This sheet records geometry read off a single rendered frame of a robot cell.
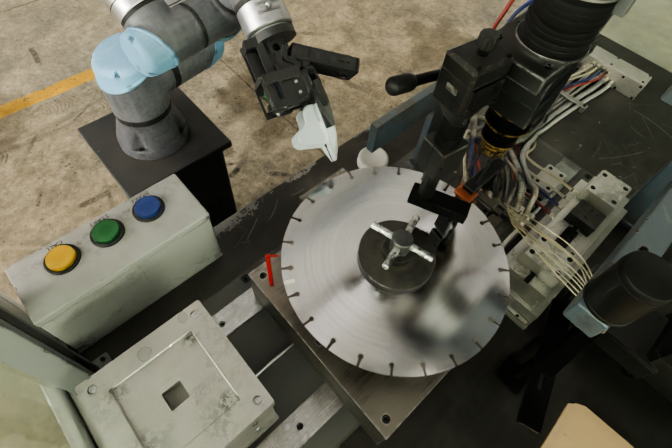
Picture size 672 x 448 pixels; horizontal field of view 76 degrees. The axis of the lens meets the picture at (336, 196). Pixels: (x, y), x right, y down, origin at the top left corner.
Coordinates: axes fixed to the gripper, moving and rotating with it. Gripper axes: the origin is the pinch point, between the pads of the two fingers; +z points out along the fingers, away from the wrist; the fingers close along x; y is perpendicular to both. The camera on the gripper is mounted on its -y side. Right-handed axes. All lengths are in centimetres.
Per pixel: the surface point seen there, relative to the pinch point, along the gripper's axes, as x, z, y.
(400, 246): 11.5, 15.2, 1.3
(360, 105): -132, -19, -75
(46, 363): 0.7, 10.1, 45.8
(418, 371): 14.6, 29.4, 7.1
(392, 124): -1.8, -0.5, -12.3
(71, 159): -148, -44, 54
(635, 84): -15, 14, -92
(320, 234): 2.0, 10.4, 8.1
